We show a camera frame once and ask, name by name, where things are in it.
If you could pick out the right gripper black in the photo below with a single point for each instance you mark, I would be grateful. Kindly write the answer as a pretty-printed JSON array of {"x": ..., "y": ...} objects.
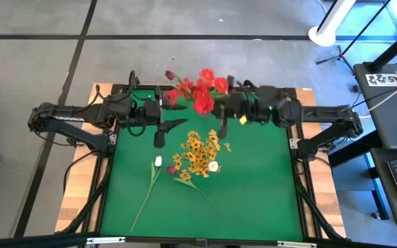
[{"x": 240, "y": 105}]

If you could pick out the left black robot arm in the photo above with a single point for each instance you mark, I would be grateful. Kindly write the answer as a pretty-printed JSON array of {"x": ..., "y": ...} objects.
[{"x": 74, "y": 112}]

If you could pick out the green table mat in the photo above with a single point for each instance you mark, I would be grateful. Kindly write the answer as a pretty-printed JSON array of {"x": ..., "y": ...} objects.
[{"x": 253, "y": 193}]

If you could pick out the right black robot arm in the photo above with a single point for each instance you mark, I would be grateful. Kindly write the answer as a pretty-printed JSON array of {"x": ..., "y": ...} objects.
[{"x": 322, "y": 113}]

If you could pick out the yellow tag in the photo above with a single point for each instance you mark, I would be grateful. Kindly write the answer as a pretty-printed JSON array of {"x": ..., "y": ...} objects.
[{"x": 243, "y": 120}]

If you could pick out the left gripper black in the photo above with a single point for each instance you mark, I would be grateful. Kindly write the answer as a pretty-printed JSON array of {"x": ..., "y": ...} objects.
[{"x": 147, "y": 113}]

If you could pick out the white column stand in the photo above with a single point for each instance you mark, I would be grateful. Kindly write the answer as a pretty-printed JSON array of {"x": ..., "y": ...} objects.
[{"x": 322, "y": 34}]

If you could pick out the red artificial flower bunch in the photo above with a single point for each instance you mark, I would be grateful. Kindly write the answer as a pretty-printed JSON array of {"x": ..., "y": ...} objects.
[
  {"x": 171, "y": 97},
  {"x": 203, "y": 101}
]

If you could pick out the white printed label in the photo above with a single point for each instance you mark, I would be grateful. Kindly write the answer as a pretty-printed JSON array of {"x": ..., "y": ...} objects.
[{"x": 381, "y": 79}]

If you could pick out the grey desk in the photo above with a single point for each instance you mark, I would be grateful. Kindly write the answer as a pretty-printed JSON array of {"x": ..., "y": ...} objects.
[
  {"x": 384, "y": 113},
  {"x": 383, "y": 179}
]

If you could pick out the dark red tulip green stem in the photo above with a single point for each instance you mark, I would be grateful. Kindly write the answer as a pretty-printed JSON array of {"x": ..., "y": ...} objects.
[
  {"x": 171, "y": 169},
  {"x": 170, "y": 74}
]

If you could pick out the yellow artificial flower bunch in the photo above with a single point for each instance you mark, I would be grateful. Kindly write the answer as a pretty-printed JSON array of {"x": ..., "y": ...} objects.
[{"x": 198, "y": 155}]

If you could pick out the thick black pole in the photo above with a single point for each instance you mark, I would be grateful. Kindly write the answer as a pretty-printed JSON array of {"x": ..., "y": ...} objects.
[{"x": 395, "y": 48}]

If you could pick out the black tripod stand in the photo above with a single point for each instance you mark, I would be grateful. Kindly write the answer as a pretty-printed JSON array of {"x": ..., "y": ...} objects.
[{"x": 340, "y": 55}]

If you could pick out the silver mounting bracket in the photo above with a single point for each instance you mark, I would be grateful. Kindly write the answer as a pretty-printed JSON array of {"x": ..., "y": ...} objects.
[
  {"x": 293, "y": 143},
  {"x": 112, "y": 139}
]

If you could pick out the small loose yellow flower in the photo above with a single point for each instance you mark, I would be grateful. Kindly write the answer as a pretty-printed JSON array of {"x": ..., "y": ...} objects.
[{"x": 227, "y": 146}]

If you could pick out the white tulip with green stem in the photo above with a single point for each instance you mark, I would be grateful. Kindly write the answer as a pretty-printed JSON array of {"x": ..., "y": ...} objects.
[
  {"x": 213, "y": 166},
  {"x": 158, "y": 160}
]

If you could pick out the silver corner bracket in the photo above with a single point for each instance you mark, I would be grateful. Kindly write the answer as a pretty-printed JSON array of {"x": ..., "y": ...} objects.
[
  {"x": 296, "y": 244},
  {"x": 105, "y": 240}
]

